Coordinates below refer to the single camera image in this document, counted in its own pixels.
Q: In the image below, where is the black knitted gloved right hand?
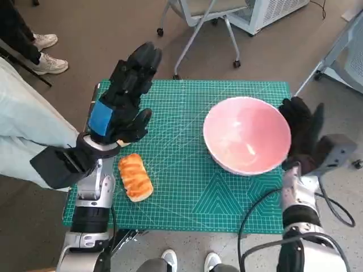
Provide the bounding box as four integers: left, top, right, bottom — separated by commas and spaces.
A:
277, 96, 335, 174

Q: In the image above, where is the bare black left hand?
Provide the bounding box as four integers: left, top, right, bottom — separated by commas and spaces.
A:
86, 41, 163, 147

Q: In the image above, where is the pink bowl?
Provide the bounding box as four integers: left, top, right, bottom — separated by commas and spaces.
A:
202, 96, 293, 176

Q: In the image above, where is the long toy bread loaf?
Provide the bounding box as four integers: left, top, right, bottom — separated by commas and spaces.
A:
117, 154, 155, 203

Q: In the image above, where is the white mesh chair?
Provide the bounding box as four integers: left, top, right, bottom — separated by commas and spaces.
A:
294, 5, 363, 97

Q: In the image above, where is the seated person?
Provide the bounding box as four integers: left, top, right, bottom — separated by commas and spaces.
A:
0, 56, 83, 193

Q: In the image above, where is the green cutting mat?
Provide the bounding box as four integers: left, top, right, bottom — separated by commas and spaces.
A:
62, 79, 293, 235

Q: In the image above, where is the white perforated cabinet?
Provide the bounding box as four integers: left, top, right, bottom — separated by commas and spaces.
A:
226, 0, 310, 36

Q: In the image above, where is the grey white rolling chair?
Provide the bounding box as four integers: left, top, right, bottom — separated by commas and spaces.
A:
157, 0, 250, 80

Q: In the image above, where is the person wearing headset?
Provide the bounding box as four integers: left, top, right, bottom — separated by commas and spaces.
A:
0, 0, 69, 76

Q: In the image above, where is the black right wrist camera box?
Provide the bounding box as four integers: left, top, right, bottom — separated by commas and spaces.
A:
310, 134, 358, 178

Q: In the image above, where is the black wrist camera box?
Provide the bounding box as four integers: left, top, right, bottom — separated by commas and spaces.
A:
310, 134, 358, 178
29, 146, 94, 190

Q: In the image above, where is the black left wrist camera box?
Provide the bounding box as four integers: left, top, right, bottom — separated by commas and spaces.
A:
29, 146, 94, 190

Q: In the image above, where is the black right camera cable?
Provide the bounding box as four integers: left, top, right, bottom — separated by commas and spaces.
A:
316, 175, 357, 227

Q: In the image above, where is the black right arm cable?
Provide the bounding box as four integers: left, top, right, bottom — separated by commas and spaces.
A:
237, 188, 286, 272

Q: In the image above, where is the metal table bracket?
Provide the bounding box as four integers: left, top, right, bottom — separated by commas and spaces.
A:
112, 228, 150, 256

